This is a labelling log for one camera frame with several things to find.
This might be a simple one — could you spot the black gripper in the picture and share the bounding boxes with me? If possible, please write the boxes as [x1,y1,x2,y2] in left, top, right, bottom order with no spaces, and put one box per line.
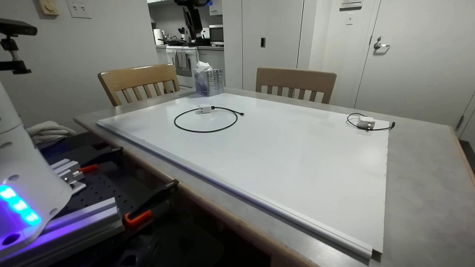
[182,2,204,32]

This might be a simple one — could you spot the white charger long black cable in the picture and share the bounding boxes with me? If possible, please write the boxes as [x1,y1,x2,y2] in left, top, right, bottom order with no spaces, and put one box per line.
[172,103,245,134]

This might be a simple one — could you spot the microwave oven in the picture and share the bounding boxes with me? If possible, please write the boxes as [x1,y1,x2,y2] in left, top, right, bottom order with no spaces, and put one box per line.
[206,23,225,43]

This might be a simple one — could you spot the grey hanging towel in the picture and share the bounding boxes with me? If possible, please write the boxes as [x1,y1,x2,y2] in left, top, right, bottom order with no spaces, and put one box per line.
[173,50,193,78]

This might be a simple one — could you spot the white tissue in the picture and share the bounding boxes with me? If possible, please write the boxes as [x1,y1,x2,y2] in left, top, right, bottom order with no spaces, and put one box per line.
[194,59,213,74]

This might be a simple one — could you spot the white kitchen stove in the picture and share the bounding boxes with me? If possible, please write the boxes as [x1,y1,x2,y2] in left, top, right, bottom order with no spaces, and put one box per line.
[164,43,199,90]

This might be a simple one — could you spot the purple tissue box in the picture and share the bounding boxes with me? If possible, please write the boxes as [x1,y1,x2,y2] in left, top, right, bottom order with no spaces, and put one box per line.
[193,66,225,97]

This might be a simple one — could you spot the light wooden slatted chair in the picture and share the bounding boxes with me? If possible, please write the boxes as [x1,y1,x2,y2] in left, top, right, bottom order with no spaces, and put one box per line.
[253,66,338,105]
[96,62,182,108]

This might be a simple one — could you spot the beige round thermostat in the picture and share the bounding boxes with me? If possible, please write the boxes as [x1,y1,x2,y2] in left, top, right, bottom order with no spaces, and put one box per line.
[37,0,60,19]

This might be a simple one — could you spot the grey door sign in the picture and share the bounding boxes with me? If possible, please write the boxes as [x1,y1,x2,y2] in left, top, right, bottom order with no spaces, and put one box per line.
[338,0,363,11]

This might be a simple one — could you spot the large white whiteboard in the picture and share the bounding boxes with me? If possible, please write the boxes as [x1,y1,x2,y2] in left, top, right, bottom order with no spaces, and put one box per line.
[95,90,391,264]

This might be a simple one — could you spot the white cloth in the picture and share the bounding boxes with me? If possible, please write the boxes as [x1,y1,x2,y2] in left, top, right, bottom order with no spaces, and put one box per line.
[26,118,75,146]

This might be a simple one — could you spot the small aluminium blocks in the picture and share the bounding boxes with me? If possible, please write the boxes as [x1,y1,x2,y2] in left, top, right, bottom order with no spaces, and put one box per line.
[49,157,87,194]

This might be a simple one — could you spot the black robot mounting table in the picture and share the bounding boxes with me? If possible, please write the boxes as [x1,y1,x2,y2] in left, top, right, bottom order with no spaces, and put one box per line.
[38,130,224,267]

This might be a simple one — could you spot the white door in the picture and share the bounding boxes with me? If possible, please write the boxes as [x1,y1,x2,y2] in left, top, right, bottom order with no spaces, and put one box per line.
[353,0,475,127]

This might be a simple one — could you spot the white wall outlet plate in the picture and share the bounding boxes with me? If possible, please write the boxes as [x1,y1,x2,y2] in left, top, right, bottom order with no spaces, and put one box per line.
[65,0,93,20]

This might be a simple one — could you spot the black camera on stand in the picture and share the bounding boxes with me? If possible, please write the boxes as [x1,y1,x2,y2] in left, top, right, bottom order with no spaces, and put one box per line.
[0,17,38,75]

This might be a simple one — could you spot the orange handled black clamp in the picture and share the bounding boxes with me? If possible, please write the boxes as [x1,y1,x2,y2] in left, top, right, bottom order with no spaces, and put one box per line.
[121,179,179,229]
[77,146,124,176]

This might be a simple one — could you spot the silver lever door handle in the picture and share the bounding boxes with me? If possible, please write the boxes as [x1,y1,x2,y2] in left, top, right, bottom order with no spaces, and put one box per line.
[371,35,391,56]

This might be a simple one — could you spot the white charger short cable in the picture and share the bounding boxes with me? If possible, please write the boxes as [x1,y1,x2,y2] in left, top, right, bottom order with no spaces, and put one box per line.
[344,111,397,133]

